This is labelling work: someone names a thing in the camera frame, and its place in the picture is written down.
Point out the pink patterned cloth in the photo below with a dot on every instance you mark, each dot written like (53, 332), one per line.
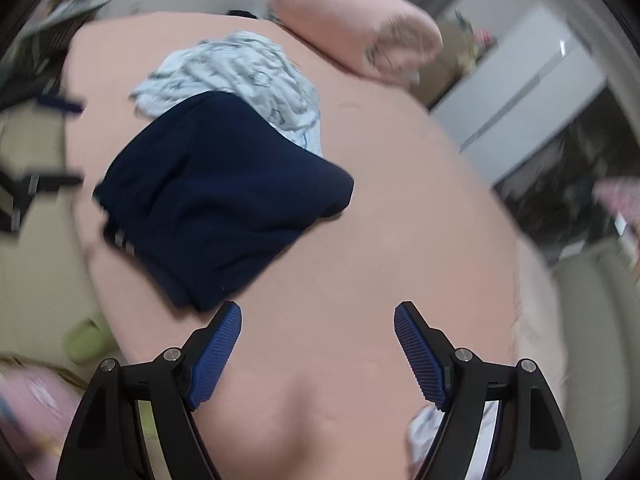
(617, 195)
(35, 410)

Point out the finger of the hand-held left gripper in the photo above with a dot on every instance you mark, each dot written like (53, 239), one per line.
(55, 182)
(60, 102)

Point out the navy shorts with white stripes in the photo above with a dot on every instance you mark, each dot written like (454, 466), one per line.
(215, 200)

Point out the white cloth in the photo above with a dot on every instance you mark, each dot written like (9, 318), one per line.
(425, 435)

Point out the green slipper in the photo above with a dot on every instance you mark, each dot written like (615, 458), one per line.
(87, 340)

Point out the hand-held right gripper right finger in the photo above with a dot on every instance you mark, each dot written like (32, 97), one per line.
(420, 355)

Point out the grey padded headboard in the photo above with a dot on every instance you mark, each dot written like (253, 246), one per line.
(600, 300)

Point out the dark glass cabinet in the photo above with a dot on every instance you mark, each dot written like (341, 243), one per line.
(575, 170)

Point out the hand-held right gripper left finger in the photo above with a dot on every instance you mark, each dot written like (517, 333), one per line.
(215, 355)

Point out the rolled pink duvet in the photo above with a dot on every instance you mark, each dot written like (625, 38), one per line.
(350, 20)

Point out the white cartoon print pajama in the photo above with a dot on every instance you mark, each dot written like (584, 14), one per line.
(240, 65)

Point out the white wardrobe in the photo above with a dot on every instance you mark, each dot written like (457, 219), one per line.
(525, 85)

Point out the bed with pink sheet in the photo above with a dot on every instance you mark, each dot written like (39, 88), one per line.
(400, 210)

